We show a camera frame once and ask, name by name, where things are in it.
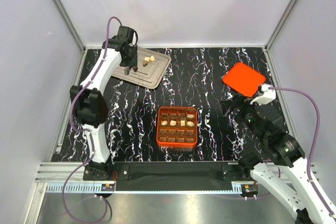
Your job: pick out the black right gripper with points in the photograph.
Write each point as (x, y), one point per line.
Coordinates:
(226, 104)

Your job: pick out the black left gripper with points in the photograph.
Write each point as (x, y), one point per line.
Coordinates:
(134, 62)

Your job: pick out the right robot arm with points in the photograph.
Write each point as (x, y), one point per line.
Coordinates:
(282, 168)

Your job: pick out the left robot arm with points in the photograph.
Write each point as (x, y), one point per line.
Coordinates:
(87, 102)

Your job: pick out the orange chocolate box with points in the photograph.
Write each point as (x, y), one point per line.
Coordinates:
(177, 136)

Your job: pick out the orange box lid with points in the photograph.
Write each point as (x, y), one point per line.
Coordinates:
(244, 79)

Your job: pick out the silver metal tray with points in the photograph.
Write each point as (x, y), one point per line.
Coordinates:
(148, 76)

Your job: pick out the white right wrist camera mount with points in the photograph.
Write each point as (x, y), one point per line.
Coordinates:
(268, 94)

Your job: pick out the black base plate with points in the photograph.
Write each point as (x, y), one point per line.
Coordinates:
(146, 177)

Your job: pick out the aluminium rail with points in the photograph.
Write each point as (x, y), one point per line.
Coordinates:
(55, 171)

